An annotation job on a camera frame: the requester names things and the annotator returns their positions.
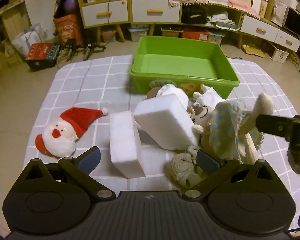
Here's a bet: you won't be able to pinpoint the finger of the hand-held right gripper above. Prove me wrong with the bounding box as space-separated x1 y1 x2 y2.
255 114 295 138

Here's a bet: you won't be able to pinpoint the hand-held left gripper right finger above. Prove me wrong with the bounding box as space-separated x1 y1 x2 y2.
181 149 275 203

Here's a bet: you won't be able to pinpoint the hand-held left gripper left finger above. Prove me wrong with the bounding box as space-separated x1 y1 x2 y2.
24 146 116 203

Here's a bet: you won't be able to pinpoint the santa plush toy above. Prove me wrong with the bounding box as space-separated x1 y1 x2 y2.
35 107 109 158

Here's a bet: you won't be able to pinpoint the white foam block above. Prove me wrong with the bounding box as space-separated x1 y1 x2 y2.
134 93 199 152
109 110 153 180

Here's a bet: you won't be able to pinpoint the rabbit plush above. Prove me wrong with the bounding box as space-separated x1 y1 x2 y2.
209 92 275 165

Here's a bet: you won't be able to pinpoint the green plastic bin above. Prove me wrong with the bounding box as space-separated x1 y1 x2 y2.
129 35 240 100

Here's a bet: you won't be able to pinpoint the white plush with brown spots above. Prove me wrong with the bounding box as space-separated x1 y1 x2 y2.
189 84 222 137

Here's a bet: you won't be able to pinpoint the grey checkered blanket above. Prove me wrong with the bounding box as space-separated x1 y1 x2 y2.
22 55 300 198

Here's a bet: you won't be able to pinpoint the white printed box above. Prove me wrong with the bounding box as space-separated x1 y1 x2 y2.
268 42 289 62

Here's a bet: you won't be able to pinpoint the yellow duck figurines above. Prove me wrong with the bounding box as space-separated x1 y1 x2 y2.
242 44 266 58

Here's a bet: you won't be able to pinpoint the long wooden console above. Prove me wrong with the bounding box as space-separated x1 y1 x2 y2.
180 0 300 53

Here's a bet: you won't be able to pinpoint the black microwave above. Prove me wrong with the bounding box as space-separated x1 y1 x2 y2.
282 6 300 34

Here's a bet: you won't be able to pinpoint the black tripod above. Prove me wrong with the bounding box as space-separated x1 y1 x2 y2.
82 44 107 61

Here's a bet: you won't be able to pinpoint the red and black audio mixer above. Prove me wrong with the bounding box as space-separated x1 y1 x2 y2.
25 42 62 71

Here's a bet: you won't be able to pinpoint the white appliance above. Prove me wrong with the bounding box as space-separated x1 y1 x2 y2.
270 0 298 27

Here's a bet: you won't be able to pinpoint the clear plastic storage box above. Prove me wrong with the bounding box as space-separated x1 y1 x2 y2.
101 30 117 43

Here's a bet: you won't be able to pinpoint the orange paper bag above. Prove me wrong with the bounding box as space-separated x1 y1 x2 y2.
52 14 84 47

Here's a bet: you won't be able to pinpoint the clear storage box blue lid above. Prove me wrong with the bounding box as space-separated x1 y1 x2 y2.
128 27 149 42

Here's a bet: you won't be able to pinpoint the white plastic bag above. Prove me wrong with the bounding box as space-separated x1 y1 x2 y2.
11 24 44 56

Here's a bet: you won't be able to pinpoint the black bag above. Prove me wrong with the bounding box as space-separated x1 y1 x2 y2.
184 5 207 25

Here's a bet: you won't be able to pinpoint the purple exercise ball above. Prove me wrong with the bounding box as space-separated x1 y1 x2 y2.
64 0 78 15

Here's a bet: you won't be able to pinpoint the tall wooden shelf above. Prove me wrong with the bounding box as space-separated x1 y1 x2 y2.
0 0 32 68

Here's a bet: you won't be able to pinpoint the white drawer with wooden handle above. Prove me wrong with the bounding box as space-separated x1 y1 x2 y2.
274 30 300 53
131 0 180 23
81 0 129 27
240 15 280 40

